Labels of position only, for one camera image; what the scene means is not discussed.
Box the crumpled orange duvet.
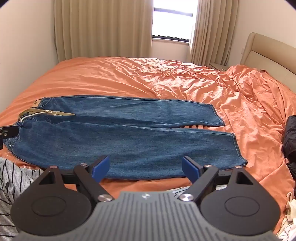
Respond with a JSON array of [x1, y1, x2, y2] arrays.
[[217, 64, 296, 186]]

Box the white cloth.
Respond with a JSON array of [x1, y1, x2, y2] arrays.
[[276, 192, 296, 241]]

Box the window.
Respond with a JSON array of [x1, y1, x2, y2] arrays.
[[151, 0, 200, 43]]

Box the blue denim pants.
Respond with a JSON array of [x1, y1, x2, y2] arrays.
[[7, 96, 248, 181]]

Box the beige curtain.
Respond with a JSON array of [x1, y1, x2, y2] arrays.
[[54, 0, 155, 63], [189, 0, 239, 67]]

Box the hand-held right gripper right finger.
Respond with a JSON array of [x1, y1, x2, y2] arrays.
[[179, 156, 255, 202]]

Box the beige nightstand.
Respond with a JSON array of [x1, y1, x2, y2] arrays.
[[209, 62, 232, 71]]

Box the beige padded headboard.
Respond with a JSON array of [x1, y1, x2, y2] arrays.
[[239, 32, 296, 76]]

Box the grey striped cloth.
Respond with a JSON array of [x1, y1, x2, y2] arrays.
[[0, 158, 47, 241]]

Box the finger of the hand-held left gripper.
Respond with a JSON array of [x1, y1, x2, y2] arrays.
[[0, 125, 19, 150]]

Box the black jacket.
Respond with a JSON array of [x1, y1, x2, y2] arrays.
[[281, 115, 296, 179]]

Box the orange bed sheet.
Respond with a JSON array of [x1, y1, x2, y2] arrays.
[[0, 56, 296, 241]]

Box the olive fabric belt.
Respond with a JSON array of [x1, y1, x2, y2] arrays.
[[18, 108, 77, 121]]

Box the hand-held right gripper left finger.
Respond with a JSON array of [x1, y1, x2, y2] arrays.
[[38, 155, 115, 202]]

